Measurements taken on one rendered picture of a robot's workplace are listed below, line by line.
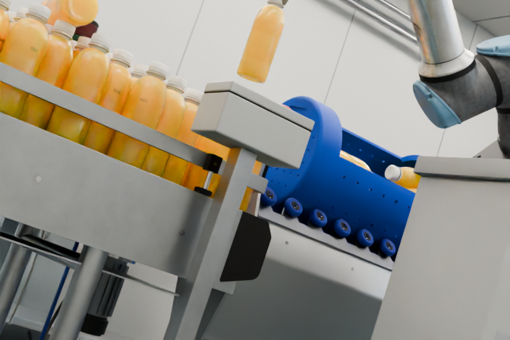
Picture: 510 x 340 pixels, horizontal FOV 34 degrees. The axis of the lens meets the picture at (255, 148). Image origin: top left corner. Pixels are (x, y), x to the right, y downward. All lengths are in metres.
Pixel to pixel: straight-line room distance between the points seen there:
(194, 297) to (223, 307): 0.29
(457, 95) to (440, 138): 5.08
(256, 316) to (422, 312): 0.38
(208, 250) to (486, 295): 0.52
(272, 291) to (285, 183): 0.25
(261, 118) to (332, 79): 4.60
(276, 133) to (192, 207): 0.22
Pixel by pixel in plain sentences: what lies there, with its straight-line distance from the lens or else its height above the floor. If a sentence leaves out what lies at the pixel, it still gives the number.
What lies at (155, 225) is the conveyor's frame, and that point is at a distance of 1.60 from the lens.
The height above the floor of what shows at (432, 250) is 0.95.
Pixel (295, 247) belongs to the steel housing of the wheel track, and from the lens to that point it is 1.89.
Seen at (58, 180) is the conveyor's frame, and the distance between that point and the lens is 1.52.
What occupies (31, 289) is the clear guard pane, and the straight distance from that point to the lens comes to 2.06.
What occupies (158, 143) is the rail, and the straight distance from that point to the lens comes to 1.61.
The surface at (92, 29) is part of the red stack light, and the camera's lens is 2.15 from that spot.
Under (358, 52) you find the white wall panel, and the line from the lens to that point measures 6.32.
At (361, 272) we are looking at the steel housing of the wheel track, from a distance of 2.02.
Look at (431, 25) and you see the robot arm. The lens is 1.69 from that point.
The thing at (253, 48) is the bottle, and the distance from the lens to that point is 1.96.
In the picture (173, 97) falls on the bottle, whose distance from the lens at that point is 1.69.
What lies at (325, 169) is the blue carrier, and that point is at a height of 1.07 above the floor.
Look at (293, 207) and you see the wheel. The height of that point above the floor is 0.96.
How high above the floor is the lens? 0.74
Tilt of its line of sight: 10 degrees up
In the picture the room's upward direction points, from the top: 19 degrees clockwise
